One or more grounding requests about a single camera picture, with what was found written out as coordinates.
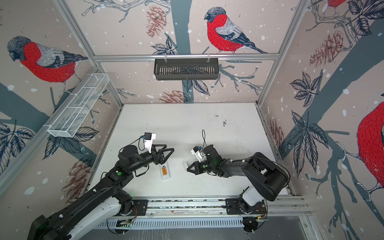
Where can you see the white wire mesh basket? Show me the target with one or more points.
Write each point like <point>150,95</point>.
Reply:
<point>71,118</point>

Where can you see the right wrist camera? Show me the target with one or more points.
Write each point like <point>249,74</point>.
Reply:
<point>198,153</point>

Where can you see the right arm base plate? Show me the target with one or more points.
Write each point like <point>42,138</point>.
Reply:
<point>240,207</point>

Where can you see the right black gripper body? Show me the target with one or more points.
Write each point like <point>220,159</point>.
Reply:
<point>206,164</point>

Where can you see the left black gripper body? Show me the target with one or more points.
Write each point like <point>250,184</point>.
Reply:
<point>144,159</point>

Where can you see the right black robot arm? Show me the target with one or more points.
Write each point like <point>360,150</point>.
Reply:
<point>267,177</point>

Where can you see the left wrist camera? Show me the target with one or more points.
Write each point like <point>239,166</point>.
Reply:
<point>148,141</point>

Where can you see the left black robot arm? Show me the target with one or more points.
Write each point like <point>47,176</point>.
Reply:
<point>107,198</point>

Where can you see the aluminium top crossbar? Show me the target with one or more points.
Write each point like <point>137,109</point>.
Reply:
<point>220,57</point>

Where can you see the black wall basket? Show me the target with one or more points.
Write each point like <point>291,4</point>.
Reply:
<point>186,69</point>

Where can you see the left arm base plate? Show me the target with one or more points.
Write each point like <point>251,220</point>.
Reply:
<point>134,208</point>

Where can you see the white remote control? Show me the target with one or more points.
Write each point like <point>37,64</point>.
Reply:
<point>168,175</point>

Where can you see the aluminium front rail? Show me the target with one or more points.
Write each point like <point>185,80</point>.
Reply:
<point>217,206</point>

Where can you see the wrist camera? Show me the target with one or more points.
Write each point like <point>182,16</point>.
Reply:
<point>148,141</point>
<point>198,153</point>

